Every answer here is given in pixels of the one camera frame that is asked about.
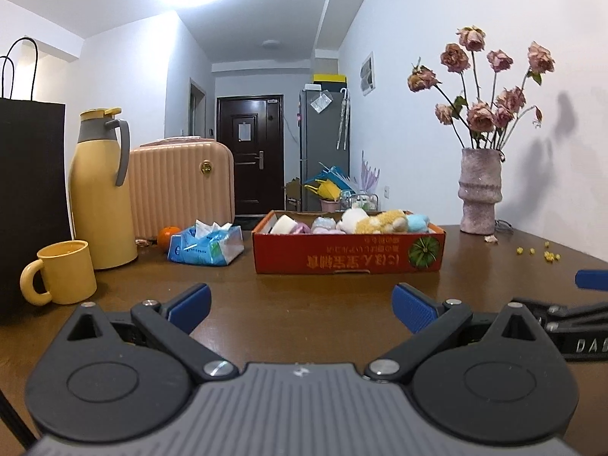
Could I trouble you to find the light blue plush toy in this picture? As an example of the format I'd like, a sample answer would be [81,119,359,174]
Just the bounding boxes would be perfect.
[406,213,430,234]

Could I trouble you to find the yellow white sheep plush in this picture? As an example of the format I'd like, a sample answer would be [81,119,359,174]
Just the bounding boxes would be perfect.
[336,208,408,235]

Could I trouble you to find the lilac towel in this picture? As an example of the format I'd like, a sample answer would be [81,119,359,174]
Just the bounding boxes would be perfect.
[311,217,345,235]

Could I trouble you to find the white round sponge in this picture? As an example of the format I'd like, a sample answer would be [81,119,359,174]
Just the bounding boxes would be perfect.
[270,214,298,235]

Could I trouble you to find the pink satin pouch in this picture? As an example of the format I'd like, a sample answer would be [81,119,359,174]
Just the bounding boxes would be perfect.
[290,222,312,235]

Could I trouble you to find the yellow crumbs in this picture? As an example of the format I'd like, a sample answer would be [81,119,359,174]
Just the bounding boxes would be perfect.
[515,241,562,264]

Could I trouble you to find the blue tissue packet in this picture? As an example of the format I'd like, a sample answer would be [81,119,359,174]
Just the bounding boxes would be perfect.
[167,220,244,267]

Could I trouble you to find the orange fruit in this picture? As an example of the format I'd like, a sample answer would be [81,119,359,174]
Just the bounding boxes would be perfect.
[157,225,181,253]

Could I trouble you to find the black glasses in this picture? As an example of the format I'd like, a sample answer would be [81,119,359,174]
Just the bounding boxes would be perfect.
[495,219,514,235]

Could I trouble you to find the yellow mug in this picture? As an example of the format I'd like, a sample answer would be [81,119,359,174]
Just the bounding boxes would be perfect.
[20,240,97,306]

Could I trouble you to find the yellow thermos jug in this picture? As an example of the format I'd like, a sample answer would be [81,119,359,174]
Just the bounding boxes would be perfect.
[68,107,137,271]

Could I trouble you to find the red orange cardboard box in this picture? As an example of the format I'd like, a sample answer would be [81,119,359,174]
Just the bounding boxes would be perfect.
[252,211,446,275]

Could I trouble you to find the pink ribbed suitcase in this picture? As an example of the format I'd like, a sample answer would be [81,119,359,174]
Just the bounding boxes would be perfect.
[128,136,235,239]

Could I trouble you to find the pink textured vase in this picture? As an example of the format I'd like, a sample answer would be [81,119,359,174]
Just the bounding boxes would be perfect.
[458,148,502,236]

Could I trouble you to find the purple feather decoration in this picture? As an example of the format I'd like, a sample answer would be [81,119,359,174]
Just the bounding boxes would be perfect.
[359,152,380,193]

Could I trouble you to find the blue yellow bag pile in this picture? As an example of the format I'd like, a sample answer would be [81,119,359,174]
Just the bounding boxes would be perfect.
[303,164,358,202]

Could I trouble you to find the black paper bag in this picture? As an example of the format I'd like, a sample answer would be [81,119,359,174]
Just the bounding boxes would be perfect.
[1,36,71,321]

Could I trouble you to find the small cardboard box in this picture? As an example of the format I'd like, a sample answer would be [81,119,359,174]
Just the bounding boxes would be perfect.
[284,177,302,212]

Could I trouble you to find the dried pink roses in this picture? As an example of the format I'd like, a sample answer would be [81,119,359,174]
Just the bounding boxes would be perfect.
[407,26,556,154]

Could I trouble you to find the grey refrigerator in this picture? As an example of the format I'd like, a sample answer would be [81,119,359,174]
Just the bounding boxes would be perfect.
[298,91,350,212]

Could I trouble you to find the dark brown door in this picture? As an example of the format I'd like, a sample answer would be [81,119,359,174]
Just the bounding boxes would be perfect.
[217,95,284,216]

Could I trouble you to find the yellow box on fridge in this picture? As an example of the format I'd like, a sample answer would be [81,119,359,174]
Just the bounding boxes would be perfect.
[312,73,347,84]

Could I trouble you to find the metal wire cart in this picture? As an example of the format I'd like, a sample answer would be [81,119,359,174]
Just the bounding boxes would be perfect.
[339,190,379,213]

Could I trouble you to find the wall picture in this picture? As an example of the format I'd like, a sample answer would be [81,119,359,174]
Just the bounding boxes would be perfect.
[359,54,375,96]

